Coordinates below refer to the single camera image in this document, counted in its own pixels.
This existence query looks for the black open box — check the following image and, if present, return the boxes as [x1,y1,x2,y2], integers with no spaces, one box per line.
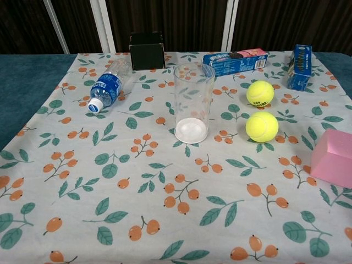
[129,32,166,71]

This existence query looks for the floral orange-berry tablecloth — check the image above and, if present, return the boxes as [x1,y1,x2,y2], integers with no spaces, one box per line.
[0,51,352,264]

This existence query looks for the tall clear plastic cup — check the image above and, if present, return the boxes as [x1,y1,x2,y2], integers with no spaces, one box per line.
[173,62,216,144]

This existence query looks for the pink foam block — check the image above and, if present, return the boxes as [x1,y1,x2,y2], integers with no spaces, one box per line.
[310,128,352,190]

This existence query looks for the yellow tennis ball black print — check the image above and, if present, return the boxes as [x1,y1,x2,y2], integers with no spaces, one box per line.
[246,80,275,107]

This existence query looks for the blue pink cookie box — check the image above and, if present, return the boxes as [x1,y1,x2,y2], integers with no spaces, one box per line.
[202,47,269,78]

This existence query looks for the plain yellow tennis ball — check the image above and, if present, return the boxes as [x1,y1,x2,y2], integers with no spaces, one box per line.
[245,111,279,143]

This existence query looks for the clear water bottle blue label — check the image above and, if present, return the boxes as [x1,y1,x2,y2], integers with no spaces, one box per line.
[87,58,133,114]

